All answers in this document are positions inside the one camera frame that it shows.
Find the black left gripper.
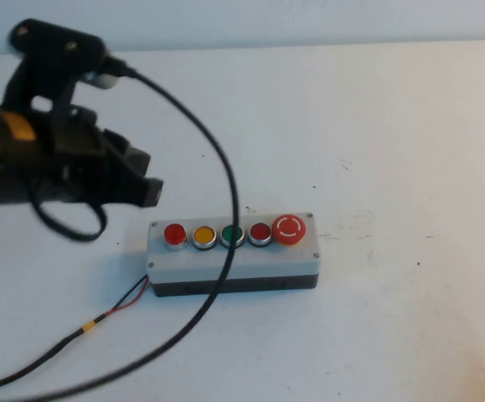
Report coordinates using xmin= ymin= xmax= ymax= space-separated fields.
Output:
xmin=35 ymin=104 xmax=165 ymax=209

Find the red illuminated push button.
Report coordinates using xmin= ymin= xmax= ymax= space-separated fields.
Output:
xmin=163 ymin=224 xmax=189 ymax=253

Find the yellow push button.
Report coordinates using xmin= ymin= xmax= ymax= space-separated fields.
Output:
xmin=192 ymin=224 xmax=219 ymax=253

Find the green push button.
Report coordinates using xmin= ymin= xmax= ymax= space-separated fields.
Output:
xmin=219 ymin=224 xmax=245 ymax=250

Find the dark red push button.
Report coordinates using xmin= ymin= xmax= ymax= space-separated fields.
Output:
xmin=247 ymin=221 xmax=274 ymax=249

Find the grey and black button box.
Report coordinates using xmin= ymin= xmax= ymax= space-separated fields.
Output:
xmin=147 ymin=211 xmax=321 ymax=299

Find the red emergency stop mushroom button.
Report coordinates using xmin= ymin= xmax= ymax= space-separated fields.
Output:
xmin=271 ymin=214 xmax=307 ymax=249

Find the thick black camera cable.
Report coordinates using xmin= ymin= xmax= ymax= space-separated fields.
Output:
xmin=0 ymin=55 xmax=240 ymax=402

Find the thin black looped cable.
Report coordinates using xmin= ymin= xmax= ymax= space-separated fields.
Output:
xmin=29 ymin=183 xmax=110 ymax=243

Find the black and red power cable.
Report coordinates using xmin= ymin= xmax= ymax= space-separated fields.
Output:
xmin=0 ymin=273 xmax=151 ymax=397

